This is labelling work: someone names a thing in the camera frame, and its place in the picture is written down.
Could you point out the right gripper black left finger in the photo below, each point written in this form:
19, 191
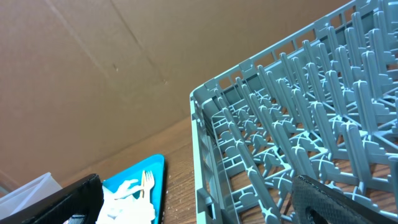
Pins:
79, 202

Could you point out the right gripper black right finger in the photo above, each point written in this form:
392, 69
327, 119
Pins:
315, 203

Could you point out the white napkin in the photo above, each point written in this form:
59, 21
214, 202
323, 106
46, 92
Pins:
121, 207

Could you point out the grey dishwasher rack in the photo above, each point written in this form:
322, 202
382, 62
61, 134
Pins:
322, 102

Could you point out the clear plastic bin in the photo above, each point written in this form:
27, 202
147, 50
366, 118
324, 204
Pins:
28, 194

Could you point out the wooden chopstick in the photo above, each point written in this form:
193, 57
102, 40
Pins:
143, 180

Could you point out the white plastic fork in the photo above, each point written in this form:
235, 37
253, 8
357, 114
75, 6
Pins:
149, 184

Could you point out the teal serving tray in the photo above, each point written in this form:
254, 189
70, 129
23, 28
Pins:
155, 164

